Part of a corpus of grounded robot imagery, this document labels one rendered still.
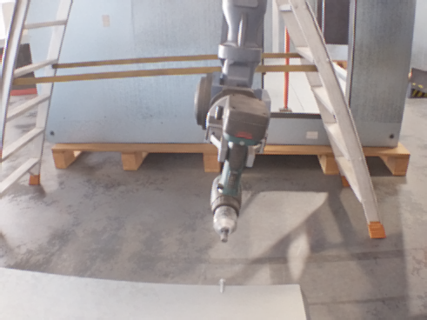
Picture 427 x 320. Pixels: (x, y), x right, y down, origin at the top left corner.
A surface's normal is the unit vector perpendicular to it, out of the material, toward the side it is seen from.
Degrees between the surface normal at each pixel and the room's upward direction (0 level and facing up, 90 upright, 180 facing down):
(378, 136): 90
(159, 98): 90
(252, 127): 90
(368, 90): 90
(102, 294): 0
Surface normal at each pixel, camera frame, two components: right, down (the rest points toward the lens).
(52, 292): -0.04, -0.91
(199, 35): -0.11, 0.42
